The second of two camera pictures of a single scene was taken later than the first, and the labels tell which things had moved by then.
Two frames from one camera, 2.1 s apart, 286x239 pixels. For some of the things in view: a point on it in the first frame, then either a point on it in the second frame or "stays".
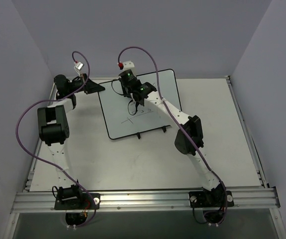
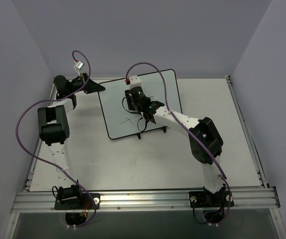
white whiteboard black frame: [115, 105] stays
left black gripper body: [85, 83] stays
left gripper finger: [91, 86] stays
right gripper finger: [139, 97] → [149, 116]
